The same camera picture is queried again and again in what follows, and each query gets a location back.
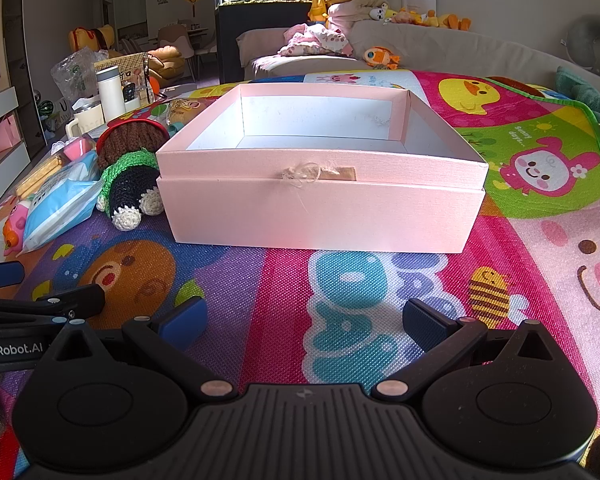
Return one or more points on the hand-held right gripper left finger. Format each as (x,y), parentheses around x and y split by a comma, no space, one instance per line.
(185,327)

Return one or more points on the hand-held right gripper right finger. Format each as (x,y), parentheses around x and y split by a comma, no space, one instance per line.
(422,327)

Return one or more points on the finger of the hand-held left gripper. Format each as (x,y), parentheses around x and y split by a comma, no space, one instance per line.
(75,300)
(0,276)

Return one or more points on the pink orange toy figure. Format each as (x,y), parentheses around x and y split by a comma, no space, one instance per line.
(15,220)

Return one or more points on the blue wet wipes packet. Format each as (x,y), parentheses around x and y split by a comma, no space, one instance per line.
(55,200)

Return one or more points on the pink cardboard box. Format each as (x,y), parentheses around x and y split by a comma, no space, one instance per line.
(320,210)

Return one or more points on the crochet doll with brown hair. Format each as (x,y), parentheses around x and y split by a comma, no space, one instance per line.
(130,145)

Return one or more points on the colourful cartoon play mat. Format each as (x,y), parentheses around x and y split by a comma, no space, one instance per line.
(330,285)

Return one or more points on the clear biscuit packet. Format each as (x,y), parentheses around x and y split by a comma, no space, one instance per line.
(37,175)

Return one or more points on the pink bag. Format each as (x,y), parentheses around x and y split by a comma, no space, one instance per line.
(2,135)

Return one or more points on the pink soft thing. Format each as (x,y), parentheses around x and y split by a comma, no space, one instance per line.
(75,149)

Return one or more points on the white television cabinet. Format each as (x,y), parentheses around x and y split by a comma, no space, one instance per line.
(0,125)

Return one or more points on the green striped ball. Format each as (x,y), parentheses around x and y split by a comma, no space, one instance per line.
(45,109)

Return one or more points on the white paper bag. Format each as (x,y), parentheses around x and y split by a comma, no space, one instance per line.
(60,112)

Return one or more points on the white mug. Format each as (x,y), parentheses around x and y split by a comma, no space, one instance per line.
(82,122)

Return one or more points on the white thermos bottle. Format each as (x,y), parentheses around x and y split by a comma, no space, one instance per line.
(111,92)

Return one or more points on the clear plastic bag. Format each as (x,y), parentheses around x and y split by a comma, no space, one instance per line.
(75,75)

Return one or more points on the golden snack packet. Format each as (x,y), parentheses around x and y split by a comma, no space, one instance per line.
(187,110)

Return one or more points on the orange ball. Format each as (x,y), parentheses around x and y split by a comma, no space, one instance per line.
(152,85)

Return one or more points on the white coffee table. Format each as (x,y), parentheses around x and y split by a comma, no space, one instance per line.
(180,91)

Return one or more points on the beige printed paper bag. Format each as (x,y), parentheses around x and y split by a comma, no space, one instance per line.
(132,67)

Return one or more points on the yellow plush lounge chair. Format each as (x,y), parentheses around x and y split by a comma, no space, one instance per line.
(167,62)

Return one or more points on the orange clownfish plush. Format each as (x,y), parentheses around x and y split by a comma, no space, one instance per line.
(380,56)

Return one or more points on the beige dining chair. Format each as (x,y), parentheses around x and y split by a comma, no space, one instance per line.
(172,37)
(207,42)

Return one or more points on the beige sofa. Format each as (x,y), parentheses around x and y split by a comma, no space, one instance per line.
(430,45)

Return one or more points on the teal cloth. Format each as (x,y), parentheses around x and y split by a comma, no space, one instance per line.
(585,95)

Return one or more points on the black tank cabinet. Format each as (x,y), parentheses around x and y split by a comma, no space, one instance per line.
(250,35)

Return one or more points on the pink clothes pile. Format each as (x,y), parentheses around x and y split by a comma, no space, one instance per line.
(315,42)

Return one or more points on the yellow duck plush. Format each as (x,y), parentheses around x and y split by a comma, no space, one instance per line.
(430,17)

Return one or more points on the small white plush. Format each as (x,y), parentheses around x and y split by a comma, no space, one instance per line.
(378,12)

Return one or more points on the pink pillow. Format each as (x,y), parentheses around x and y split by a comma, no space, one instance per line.
(352,12)

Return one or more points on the white paper sheet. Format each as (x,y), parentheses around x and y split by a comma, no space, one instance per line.
(419,1)

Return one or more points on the grey neck pillow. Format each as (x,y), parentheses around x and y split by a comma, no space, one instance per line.
(592,42)

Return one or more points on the yellow plush toy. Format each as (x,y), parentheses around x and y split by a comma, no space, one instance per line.
(319,9)

